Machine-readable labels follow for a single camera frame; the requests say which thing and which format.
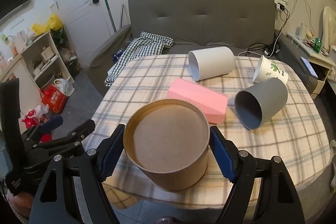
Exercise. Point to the grey sofa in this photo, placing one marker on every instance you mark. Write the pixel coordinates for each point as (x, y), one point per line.
(198, 24)

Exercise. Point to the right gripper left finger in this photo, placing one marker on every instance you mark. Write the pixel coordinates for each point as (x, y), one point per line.
(96, 166)

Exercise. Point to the green bottle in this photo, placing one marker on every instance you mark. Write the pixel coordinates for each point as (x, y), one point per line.
(317, 45)

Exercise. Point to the white bedside table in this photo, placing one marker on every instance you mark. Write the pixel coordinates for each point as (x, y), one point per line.
(320, 63)

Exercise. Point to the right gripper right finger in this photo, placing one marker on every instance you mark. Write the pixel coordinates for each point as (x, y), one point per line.
(239, 167)

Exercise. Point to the white cup green print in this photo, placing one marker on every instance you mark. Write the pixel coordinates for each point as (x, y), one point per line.
(267, 69)

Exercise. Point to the white door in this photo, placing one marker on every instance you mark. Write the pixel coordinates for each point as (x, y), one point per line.
(87, 25)

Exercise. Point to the blue snack packet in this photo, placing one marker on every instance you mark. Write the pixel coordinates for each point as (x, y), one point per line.
(116, 56)

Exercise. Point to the white electric kettle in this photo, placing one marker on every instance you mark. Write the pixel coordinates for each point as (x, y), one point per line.
(20, 41)

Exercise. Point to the grey cylinder cup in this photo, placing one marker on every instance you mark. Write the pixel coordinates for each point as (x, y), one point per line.
(257, 104)

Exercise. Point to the pink box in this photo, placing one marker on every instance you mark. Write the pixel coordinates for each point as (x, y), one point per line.
(212, 104)

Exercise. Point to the white shelf unit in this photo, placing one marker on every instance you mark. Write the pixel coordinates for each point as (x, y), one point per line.
(44, 62)

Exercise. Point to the green broom handle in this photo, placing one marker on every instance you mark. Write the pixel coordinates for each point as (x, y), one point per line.
(110, 15)

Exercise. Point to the green checked cloth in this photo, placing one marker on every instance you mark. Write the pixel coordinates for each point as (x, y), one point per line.
(146, 45)

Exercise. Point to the brown kraft paper cup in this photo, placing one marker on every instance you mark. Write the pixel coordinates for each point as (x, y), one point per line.
(168, 140)

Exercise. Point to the yellow plastic bag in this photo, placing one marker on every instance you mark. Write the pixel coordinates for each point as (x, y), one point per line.
(54, 23)

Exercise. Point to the red shopping bag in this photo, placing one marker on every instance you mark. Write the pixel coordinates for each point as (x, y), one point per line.
(54, 98)

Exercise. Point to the white plastic bag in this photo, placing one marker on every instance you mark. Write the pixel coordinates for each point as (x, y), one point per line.
(64, 87)

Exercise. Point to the smartphone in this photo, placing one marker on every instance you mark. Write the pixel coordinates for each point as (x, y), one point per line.
(309, 67)

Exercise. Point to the white cylinder cup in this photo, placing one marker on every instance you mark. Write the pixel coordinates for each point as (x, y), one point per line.
(210, 62)

